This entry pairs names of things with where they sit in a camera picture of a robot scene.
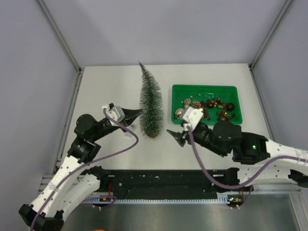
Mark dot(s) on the right aluminium frame post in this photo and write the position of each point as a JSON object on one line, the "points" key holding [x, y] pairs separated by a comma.
{"points": [[276, 24]]}

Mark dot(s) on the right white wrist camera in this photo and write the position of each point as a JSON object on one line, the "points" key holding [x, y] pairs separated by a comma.
{"points": [[191, 117]]}

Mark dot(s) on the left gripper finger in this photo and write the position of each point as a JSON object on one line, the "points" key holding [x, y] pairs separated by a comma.
{"points": [[129, 119], [132, 113]]}

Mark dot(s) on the dark red bauble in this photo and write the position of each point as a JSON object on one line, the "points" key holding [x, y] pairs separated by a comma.
{"points": [[230, 107]]}

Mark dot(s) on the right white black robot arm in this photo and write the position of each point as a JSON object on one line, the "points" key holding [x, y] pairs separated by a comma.
{"points": [[246, 148]]}

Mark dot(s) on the small green christmas tree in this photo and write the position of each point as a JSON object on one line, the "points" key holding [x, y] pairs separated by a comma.
{"points": [[151, 103]]}

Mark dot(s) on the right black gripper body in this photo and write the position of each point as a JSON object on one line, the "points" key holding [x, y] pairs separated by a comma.
{"points": [[202, 136]]}

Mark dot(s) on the aluminium frame post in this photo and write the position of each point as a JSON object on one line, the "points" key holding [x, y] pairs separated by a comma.
{"points": [[58, 34], [276, 24]]}

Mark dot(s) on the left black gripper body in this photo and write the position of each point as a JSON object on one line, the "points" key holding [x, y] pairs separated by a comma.
{"points": [[104, 129]]}

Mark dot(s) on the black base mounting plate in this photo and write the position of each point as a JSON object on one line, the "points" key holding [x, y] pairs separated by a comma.
{"points": [[159, 185]]}

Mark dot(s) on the green plastic tray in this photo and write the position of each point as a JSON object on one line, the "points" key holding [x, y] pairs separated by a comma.
{"points": [[213, 99]]}

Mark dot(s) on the grey slotted cable duct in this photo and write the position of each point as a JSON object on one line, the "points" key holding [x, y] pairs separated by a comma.
{"points": [[220, 199]]}

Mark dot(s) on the large silver gold bauble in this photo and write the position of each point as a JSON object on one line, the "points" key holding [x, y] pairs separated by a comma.
{"points": [[178, 113]]}

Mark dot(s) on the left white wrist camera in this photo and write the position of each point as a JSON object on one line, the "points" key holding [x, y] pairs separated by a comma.
{"points": [[114, 112]]}

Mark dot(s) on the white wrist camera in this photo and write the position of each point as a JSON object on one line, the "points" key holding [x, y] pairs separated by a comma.
{"points": [[114, 112], [191, 117]]}

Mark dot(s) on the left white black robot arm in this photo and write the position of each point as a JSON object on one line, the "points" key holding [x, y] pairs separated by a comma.
{"points": [[78, 176]]}

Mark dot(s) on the left aluminium frame post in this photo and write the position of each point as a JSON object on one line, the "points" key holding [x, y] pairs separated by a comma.
{"points": [[58, 34]]}

